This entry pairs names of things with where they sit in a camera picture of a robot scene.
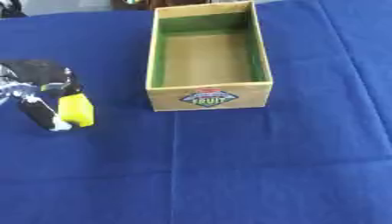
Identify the black bag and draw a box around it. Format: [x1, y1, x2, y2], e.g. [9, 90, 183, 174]
[0, 0, 28, 18]

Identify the dark brown furniture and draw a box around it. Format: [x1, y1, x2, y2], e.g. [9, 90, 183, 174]
[110, 0, 212, 11]

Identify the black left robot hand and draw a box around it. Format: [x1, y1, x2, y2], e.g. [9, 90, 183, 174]
[0, 59, 86, 132]

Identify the tan cardboard box green inside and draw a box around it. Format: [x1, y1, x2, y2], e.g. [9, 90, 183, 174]
[143, 0, 275, 113]

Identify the yellow rectangular block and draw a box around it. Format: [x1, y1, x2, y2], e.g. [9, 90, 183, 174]
[55, 92, 97, 129]

